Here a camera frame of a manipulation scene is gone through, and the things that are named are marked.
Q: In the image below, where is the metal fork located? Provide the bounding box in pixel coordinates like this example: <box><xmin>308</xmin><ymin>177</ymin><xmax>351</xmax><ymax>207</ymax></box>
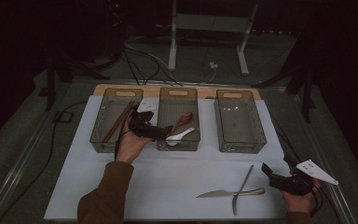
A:
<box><xmin>231</xmin><ymin>164</ymin><xmax>255</xmax><ymax>217</ymax></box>

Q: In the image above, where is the white ceramic spoon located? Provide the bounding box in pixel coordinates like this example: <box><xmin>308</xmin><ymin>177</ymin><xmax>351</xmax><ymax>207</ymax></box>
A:
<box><xmin>166</xmin><ymin>127</ymin><xmax>196</xmax><ymax>147</ymax></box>

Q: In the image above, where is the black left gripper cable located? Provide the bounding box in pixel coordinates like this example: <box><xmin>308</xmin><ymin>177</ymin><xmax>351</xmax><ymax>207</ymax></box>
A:
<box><xmin>114</xmin><ymin>128</ymin><xmax>132</xmax><ymax>161</ymax></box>

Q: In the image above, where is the bundle of black floor cables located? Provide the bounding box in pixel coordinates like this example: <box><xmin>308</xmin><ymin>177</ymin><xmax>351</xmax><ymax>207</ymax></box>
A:
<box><xmin>122</xmin><ymin>40</ymin><xmax>185</xmax><ymax>87</ymax></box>

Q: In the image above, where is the smoky clear plastic bin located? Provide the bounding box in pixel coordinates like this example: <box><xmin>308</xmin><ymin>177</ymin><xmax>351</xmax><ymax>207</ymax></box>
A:
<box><xmin>213</xmin><ymin>89</ymin><xmax>268</xmax><ymax>154</ymax></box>
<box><xmin>155</xmin><ymin>86</ymin><xmax>201</xmax><ymax>152</ymax></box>
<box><xmin>89</xmin><ymin>87</ymin><xmax>145</xmax><ymax>154</ymax></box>

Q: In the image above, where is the white cable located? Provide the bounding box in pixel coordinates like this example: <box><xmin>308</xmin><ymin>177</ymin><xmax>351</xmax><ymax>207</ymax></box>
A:
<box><xmin>198</xmin><ymin>67</ymin><xmax>217</xmax><ymax>85</ymax></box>

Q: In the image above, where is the person's left hand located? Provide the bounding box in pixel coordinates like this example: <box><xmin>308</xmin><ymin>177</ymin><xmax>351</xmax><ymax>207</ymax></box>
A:
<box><xmin>115</xmin><ymin>119</ymin><xmax>155</xmax><ymax>165</ymax></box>

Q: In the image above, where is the person's right hand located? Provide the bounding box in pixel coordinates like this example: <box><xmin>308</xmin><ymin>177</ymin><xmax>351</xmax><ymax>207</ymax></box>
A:
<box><xmin>279</xmin><ymin>171</ymin><xmax>323</xmax><ymax>215</ymax></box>

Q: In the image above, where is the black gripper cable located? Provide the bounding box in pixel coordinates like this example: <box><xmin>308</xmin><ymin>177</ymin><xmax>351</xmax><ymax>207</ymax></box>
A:
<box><xmin>114</xmin><ymin>128</ymin><xmax>132</xmax><ymax>161</ymax></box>
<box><xmin>309</xmin><ymin>183</ymin><xmax>324</xmax><ymax>217</ymax></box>

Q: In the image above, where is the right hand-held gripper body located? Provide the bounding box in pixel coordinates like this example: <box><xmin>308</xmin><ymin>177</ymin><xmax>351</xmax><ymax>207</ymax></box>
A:
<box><xmin>273</xmin><ymin>153</ymin><xmax>340</xmax><ymax>197</ymax></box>

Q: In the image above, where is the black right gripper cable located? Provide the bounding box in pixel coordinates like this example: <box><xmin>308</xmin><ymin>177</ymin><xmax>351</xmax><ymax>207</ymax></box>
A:
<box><xmin>309</xmin><ymin>183</ymin><xmax>324</xmax><ymax>217</ymax></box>

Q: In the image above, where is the metal knife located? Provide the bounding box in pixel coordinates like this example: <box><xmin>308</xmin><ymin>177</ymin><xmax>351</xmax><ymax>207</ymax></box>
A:
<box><xmin>195</xmin><ymin>187</ymin><xmax>266</xmax><ymax>199</ymax></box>

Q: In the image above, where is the black tripod stand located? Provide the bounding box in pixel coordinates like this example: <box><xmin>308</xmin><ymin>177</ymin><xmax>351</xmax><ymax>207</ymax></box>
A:
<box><xmin>45</xmin><ymin>52</ymin><xmax>110</xmax><ymax>112</ymax></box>
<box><xmin>251</xmin><ymin>62</ymin><xmax>317</xmax><ymax>124</ymax></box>

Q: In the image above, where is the dark equipment stand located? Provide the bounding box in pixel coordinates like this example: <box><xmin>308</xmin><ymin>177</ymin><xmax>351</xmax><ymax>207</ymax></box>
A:
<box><xmin>103</xmin><ymin>0</ymin><xmax>127</xmax><ymax>63</ymax></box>

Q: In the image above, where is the brown wooden spoon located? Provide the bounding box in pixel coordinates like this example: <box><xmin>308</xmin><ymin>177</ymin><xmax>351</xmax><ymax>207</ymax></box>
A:
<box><xmin>167</xmin><ymin>111</ymin><xmax>194</xmax><ymax>138</ymax></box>

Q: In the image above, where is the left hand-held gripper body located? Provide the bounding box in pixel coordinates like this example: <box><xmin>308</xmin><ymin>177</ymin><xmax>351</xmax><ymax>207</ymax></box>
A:
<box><xmin>129</xmin><ymin>98</ymin><xmax>166</xmax><ymax>140</ymax></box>

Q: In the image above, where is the white metal stand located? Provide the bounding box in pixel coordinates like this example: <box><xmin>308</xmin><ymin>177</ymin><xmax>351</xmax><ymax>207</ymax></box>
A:
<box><xmin>167</xmin><ymin>0</ymin><xmax>259</xmax><ymax>77</ymax></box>

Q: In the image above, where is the white table mat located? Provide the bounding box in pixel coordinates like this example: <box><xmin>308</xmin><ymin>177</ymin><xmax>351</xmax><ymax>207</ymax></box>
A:
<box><xmin>43</xmin><ymin>94</ymin><xmax>288</xmax><ymax>221</ymax></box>

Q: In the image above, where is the brown wooden chopstick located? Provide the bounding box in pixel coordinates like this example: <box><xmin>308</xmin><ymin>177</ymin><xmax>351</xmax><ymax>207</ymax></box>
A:
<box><xmin>103</xmin><ymin>100</ymin><xmax>137</xmax><ymax>144</ymax></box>
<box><xmin>102</xmin><ymin>100</ymin><xmax>135</xmax><ymax>144</ymax></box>

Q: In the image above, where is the long black floor cable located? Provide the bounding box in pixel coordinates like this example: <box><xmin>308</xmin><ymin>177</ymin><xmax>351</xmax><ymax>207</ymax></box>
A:
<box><xmin>0</xmin><ymin>100</ymin><xmax>89</xmax><ymax>224</ymax></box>

